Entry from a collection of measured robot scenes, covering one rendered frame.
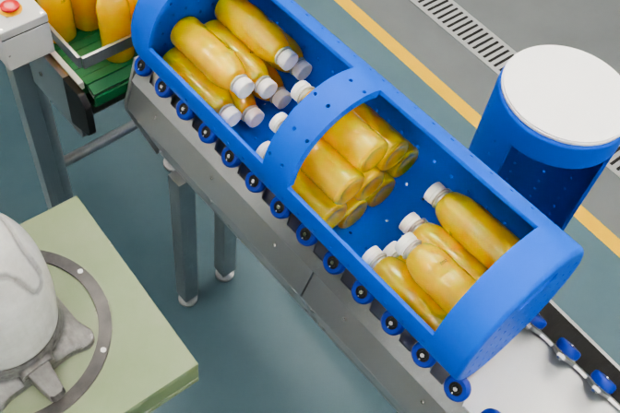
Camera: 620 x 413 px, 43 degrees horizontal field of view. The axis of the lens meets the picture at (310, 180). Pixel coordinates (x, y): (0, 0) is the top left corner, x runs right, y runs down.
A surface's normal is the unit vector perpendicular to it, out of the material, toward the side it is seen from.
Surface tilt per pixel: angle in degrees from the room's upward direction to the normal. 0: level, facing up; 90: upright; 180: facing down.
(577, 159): 90
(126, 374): 2
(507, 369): 0
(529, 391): 0
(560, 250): 17
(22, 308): 80
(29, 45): 90
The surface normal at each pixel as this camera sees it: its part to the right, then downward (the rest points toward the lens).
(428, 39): 0.10, -0.59
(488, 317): -0.48, -0.06
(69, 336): 0.37, -0.53
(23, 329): 0.73, 0.58
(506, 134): -0.86, 0.36
